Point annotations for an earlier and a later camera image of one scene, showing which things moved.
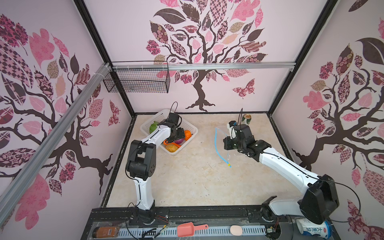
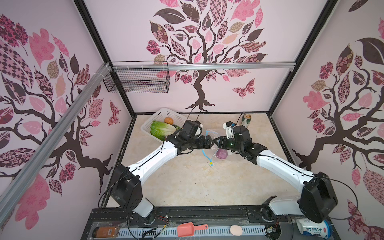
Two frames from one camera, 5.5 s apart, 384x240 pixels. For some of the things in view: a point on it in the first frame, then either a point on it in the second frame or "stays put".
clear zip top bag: [219, 137] → [211, 153]
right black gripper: [226, 140] stays put
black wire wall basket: [140, 77] stays put
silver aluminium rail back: [166, 66] stays put
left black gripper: [180, 134] → [202, 145]
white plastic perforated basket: [185, 124] stays put
